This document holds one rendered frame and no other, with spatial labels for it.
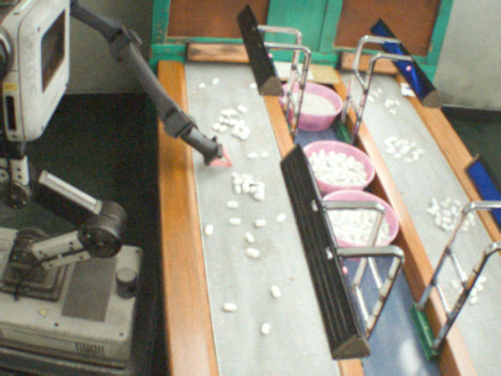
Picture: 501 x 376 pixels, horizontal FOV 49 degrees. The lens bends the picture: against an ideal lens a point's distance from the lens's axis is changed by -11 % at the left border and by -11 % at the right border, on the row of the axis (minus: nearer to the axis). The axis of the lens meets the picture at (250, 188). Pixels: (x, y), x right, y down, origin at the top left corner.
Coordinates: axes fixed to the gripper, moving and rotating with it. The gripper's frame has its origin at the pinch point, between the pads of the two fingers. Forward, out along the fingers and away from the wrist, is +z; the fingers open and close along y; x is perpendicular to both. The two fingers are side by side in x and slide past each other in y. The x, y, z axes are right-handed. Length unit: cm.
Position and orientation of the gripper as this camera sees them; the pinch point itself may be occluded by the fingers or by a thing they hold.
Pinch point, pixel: (229, 164)
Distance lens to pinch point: 204.5
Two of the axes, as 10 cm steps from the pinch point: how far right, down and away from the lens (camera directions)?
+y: -1.3, -6.2, 7.7
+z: 6.9, 5.0, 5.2
